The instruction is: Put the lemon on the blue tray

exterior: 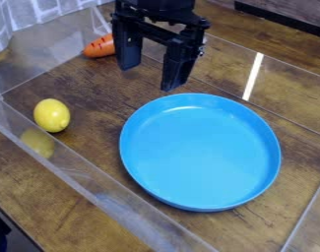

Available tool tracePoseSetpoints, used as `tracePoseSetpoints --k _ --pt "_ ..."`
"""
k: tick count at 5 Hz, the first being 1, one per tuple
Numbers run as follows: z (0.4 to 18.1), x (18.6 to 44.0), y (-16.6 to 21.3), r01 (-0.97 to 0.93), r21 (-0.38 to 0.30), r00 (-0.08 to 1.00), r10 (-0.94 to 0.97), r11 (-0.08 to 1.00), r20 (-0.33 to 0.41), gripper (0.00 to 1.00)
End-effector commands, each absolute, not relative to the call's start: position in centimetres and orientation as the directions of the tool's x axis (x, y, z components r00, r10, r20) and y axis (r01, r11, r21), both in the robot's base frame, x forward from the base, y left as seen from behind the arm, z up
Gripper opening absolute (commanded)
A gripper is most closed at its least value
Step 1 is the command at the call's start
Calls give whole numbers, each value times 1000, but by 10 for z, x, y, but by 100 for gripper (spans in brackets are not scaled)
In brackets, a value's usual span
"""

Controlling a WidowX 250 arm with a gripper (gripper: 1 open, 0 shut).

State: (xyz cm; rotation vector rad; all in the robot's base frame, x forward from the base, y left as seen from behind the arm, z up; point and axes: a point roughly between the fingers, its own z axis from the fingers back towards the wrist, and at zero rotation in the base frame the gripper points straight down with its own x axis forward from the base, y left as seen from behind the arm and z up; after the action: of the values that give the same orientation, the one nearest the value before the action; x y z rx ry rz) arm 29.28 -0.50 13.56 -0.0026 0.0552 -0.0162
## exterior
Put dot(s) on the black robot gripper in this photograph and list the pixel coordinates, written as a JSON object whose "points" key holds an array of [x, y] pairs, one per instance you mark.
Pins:
{"points": [[162, 21]]}

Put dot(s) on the yellow lemon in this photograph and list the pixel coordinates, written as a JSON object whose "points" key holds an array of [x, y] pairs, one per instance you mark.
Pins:
{"points": [[51, 115]]}

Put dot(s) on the blue round tray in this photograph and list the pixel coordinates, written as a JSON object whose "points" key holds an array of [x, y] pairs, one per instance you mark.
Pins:
{"points": [[199, 151]]}

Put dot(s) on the orange toy carrot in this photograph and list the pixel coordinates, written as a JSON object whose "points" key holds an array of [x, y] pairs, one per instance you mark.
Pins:
{"points": [[100, 47]]}

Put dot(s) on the white patterned curtain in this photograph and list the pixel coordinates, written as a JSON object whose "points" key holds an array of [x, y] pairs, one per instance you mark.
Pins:
{"points": [[20, 14]]}

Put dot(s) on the clear acrylic enclosure wall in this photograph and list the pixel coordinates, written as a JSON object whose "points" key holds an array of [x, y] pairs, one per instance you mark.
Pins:
{"points": [[66, 190]]}

